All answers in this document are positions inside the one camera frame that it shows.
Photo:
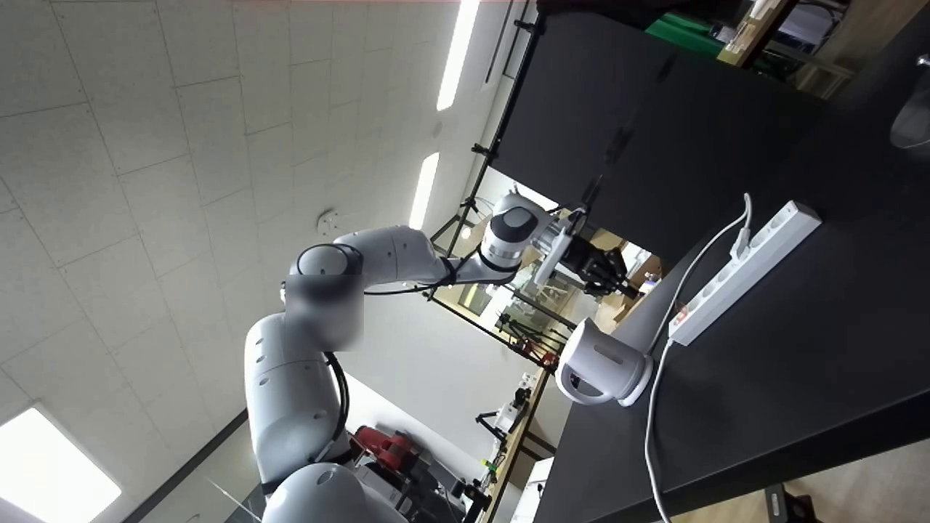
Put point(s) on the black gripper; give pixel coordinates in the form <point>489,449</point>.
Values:
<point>582,258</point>

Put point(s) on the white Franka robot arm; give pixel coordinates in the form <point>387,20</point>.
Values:
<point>293,408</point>

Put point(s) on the black backdrop panel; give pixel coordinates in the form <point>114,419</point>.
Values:
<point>629,126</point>

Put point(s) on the black tripod stand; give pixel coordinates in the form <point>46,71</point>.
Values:
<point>482,170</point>

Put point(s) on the short ceiling light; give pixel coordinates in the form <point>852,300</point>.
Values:
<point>424,193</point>

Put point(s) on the green box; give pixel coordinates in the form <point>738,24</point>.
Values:
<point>685,33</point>

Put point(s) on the long ceiling light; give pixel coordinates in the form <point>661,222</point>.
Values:
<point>457,52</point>

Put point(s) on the red machine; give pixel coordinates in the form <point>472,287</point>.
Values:
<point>382,451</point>

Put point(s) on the grey rounded object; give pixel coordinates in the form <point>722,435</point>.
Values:
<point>915,119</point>

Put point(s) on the square ceiling light panel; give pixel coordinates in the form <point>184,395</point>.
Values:
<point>49,469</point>

